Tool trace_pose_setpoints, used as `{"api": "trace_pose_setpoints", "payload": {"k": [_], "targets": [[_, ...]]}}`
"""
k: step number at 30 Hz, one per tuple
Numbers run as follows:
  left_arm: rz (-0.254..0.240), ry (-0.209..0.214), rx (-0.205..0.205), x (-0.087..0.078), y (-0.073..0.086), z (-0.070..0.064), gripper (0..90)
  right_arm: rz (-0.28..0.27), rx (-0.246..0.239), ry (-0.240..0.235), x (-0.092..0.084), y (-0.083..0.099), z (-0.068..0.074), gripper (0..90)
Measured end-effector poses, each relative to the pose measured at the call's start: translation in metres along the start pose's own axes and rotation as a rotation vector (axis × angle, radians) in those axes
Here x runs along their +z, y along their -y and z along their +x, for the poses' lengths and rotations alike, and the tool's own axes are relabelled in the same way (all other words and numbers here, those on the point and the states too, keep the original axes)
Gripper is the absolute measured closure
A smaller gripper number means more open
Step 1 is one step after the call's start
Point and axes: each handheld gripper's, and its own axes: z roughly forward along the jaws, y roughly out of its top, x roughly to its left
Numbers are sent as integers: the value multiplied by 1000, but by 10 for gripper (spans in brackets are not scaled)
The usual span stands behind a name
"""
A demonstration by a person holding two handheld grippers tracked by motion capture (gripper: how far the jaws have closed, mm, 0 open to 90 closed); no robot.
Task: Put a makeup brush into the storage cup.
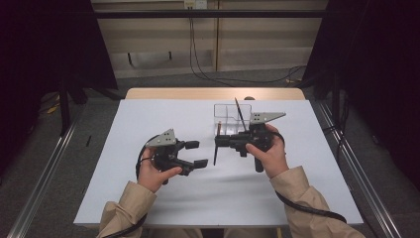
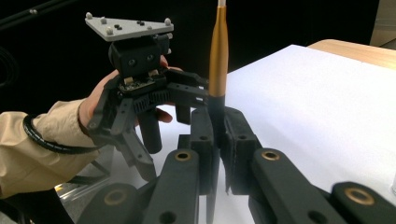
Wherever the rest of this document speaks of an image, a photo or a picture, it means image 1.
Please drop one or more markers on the white wall power socket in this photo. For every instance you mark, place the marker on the white wall power socket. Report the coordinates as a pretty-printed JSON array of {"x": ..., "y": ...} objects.
[{"x": 195, "y": 3}]

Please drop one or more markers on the clear plastic pen holder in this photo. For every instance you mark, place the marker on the clear plastic pen holder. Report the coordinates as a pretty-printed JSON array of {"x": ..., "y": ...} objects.
[{"x": 228, "y": 117}]

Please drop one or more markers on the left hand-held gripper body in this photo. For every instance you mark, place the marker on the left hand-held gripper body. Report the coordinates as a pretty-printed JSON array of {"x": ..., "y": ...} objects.
[{"x": 165, "y": 155}]

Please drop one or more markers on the dark pen with gold end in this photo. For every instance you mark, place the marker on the dark pen with gold end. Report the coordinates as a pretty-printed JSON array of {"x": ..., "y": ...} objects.
[
  {"x": 240, "y": 114},
  {"x": 216, "y": 155}
]

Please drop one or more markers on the black curtain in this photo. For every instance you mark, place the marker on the black curtain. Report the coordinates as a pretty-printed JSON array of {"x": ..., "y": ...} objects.
[
  {"x": 373, "y": 66},
  {"x": 46, "y": 43}
]

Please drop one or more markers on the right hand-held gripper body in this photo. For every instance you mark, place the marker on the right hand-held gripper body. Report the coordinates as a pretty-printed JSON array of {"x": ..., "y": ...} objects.
[{"x": 254, "y": 139}]

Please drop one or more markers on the person's right hand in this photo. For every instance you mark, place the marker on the person's right hand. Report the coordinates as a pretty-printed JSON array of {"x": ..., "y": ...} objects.
[{"x": 275, "y": 158}]

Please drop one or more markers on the black metal stand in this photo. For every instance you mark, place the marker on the black metal stand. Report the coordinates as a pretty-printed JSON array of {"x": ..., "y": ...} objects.
[
  {"x": 336, "y": 99},
  {"x": 65, "y": 109}
]

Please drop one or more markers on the white table sheet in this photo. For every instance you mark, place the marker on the white table sheet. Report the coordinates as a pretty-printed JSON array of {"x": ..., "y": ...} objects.
[{"x": 214, "y": 198}]

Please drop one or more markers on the aluminium floor rail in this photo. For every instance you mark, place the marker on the aluminium floor rail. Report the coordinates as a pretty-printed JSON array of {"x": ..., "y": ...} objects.
[
  {"x": 43, "y": 185},
  {"x": 363, "y": 185}
]

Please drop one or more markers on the person's left hand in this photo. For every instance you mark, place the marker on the person's left hand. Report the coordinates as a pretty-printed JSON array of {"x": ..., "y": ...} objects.
[{"x": 150, "y": 177}]

